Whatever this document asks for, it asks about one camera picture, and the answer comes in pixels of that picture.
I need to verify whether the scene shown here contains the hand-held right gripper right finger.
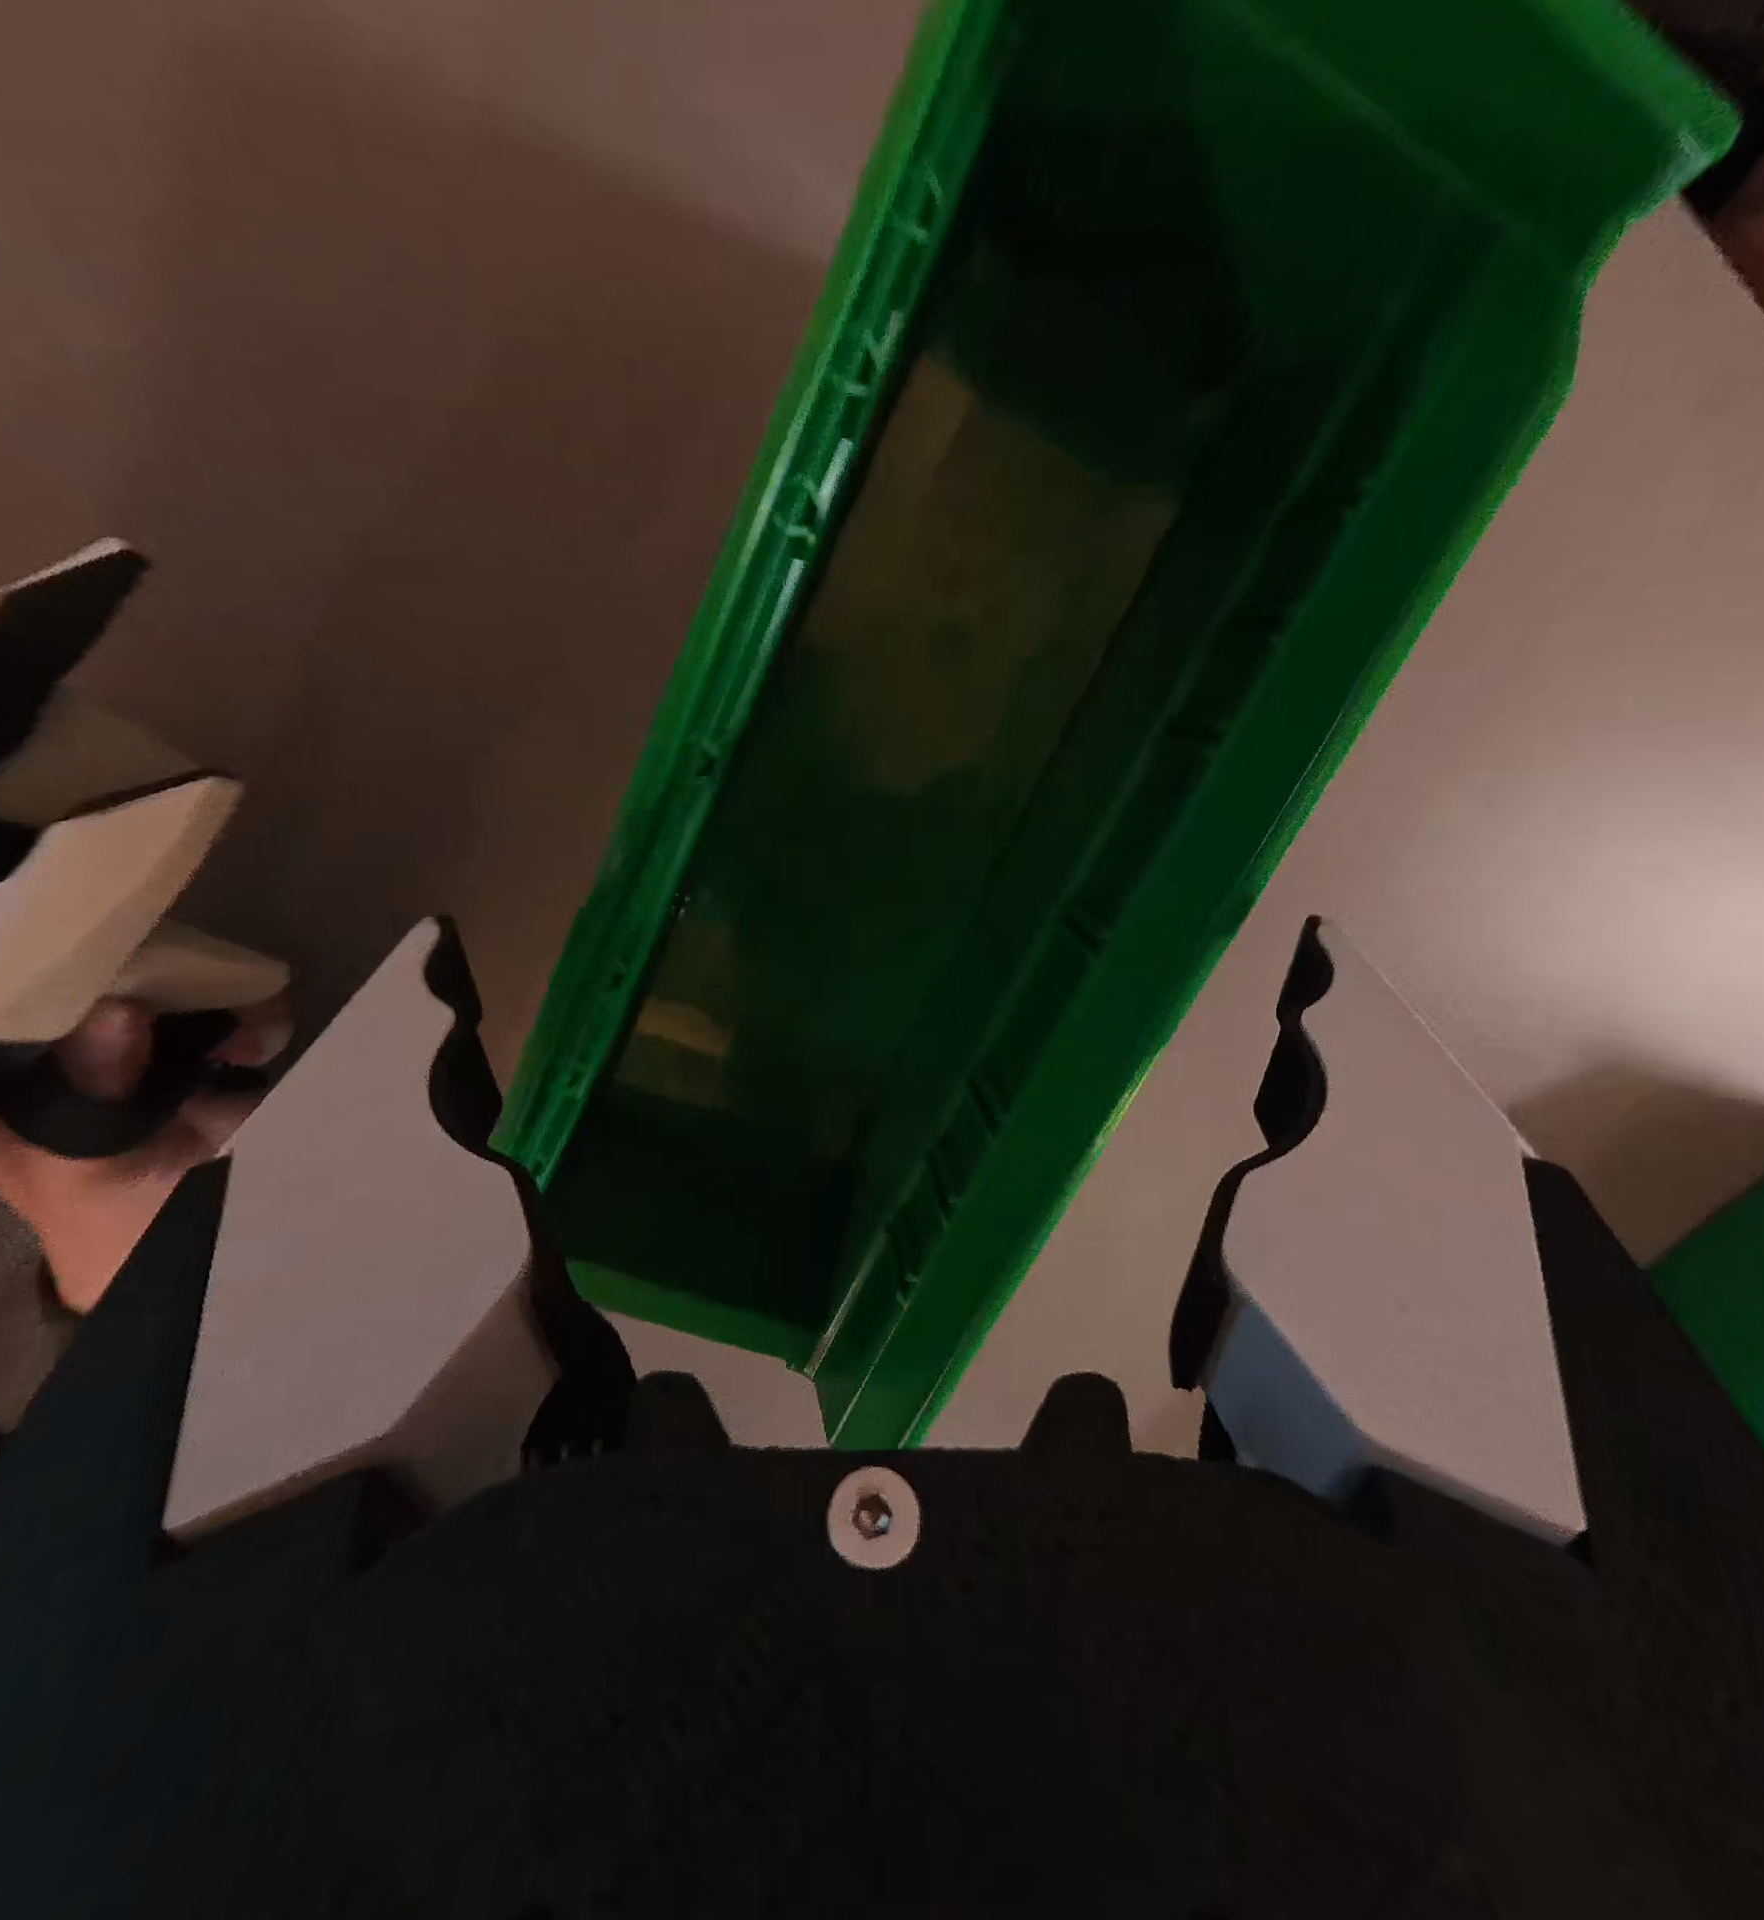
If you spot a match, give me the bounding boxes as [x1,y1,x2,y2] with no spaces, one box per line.
[1169,916,1592,1546]

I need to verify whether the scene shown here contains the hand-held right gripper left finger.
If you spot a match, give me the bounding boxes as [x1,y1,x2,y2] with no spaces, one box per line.
[162,916,635,1538]

